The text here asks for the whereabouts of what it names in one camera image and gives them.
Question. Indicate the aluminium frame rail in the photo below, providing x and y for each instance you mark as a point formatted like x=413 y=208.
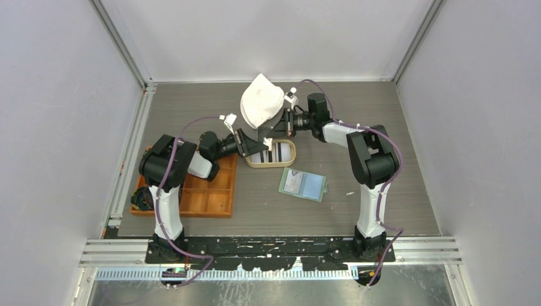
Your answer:
x=416 y=250

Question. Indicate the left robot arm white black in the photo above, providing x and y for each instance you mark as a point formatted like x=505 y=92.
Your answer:
x=165 y=167

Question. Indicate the white patterned credit card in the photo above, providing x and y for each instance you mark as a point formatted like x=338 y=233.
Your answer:
x=293 y=181

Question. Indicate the white folded cloth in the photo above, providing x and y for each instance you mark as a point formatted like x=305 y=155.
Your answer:
x=261 y=101

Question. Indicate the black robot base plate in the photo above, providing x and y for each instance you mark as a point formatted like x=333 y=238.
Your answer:
x=273 y=253

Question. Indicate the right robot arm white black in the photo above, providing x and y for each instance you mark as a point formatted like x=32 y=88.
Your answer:
x=375 y=162

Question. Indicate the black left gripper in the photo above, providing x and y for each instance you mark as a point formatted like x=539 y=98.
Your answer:
x=246 y=146

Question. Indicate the green card holder wallet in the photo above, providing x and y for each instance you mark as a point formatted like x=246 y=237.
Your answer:
x=313 y=187

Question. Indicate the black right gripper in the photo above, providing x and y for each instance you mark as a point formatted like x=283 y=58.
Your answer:
x=284 y=127

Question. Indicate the silver credit card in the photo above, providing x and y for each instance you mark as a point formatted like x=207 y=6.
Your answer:
x=285 y=152

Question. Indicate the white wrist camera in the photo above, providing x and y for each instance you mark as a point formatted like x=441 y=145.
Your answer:
x=291 y=97
x=228 y=121

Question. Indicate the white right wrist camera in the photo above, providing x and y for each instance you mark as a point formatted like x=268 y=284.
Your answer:
x=291 y=97

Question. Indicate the beige oval card tray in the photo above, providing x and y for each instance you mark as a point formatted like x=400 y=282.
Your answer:
x=271 y=158

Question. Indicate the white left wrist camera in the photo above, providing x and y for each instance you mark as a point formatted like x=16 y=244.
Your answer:
x=228 y=121

